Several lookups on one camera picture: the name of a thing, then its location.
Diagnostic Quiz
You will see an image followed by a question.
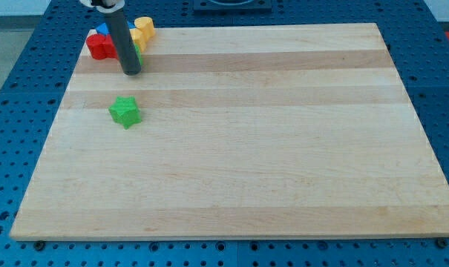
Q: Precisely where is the white robot flange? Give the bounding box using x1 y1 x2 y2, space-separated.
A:
79 0 125 13

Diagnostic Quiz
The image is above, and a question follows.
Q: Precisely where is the yellow star block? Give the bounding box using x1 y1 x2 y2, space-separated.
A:
130 28 146 53

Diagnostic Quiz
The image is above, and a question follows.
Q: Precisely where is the red round block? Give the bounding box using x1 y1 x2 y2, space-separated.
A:
85 33 107 60

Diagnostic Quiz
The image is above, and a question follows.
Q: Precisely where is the yellow round block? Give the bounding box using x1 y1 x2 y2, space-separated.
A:
134 16 155 41

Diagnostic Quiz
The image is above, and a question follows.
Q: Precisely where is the green star block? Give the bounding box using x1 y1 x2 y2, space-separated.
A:
108 96 142 130

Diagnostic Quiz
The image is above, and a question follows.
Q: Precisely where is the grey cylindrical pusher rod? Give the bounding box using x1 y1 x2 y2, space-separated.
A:
104 8 142 76

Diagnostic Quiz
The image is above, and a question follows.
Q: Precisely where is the wooden board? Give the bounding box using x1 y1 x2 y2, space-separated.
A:
10 23 449 241

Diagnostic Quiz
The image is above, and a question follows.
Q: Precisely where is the blue block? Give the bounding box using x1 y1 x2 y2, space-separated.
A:
95 23 109 36

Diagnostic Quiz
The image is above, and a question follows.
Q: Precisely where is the red star block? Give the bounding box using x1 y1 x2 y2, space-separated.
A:
102 34 119 59

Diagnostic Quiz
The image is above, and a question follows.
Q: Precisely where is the green block behind rod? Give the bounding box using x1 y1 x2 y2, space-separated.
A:
134 44 143 66

